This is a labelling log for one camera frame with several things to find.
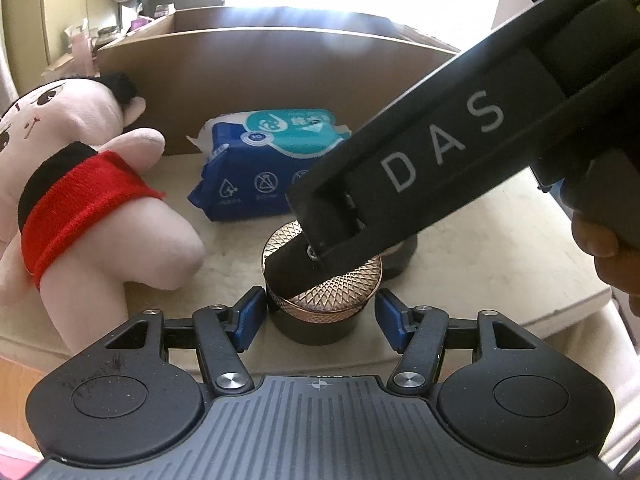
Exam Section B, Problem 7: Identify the brown cardboard box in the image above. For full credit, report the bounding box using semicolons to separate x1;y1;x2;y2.
95;6;463;158

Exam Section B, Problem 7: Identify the pink plush doll red skirt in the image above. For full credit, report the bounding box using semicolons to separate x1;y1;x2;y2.
0;72;207;356

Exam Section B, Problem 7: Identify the person's right hand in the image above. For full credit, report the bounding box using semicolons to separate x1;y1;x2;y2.
571;212;640;318

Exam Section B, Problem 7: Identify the blue wet wipes pack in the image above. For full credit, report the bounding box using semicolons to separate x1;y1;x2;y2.
186;108;353;223

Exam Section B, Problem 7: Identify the black jar gold lid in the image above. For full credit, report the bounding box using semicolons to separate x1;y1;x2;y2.
260;222;383;346

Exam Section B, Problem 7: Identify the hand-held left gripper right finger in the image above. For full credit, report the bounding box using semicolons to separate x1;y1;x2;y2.
375;289;538;396

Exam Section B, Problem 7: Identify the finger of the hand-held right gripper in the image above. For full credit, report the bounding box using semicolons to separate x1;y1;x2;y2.
262;230;419;296

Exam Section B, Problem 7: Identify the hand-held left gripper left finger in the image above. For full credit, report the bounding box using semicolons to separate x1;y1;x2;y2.
102;286;266;396

